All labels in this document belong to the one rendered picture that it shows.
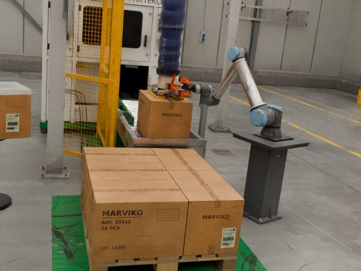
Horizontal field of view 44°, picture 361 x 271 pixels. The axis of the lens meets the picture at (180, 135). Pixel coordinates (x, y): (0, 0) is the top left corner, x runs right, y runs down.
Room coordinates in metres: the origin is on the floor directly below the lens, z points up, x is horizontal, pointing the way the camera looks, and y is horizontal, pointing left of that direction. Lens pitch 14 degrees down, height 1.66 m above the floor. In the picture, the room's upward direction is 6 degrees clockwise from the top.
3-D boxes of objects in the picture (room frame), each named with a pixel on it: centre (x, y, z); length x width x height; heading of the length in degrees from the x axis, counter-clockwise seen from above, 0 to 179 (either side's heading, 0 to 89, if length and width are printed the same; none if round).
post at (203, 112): (4.69, -0.23, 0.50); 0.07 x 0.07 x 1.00; 17
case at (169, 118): (4.32, 0.19, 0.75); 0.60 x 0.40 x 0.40; 17
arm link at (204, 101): (4.19, -0.20, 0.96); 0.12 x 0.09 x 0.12; 138
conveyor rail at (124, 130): (5.02, 0.74, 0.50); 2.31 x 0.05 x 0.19; 17
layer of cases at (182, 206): (3.25, 0.17, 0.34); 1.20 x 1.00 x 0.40; 17
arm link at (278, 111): (3.86, -0.79, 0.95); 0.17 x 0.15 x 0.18; 138
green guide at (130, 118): (5.37, 0.79, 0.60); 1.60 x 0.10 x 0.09; 17
